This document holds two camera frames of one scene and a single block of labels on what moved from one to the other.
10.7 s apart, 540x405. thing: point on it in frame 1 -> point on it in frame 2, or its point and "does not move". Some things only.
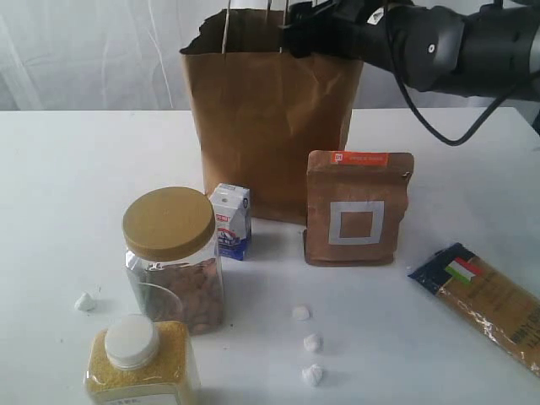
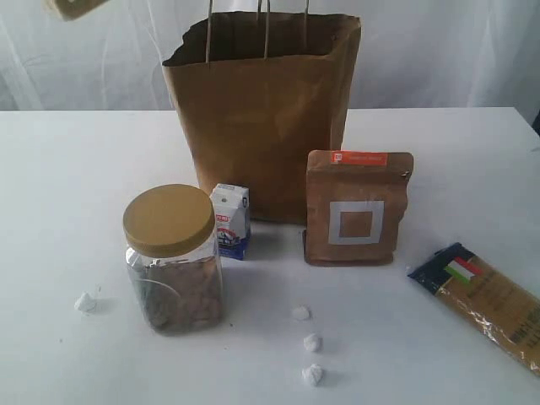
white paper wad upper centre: (300, 313) does not move
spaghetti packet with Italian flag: (500, 307) does not move
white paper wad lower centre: (313, 374) does not move
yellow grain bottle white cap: (137, 360) -> (70, 10)
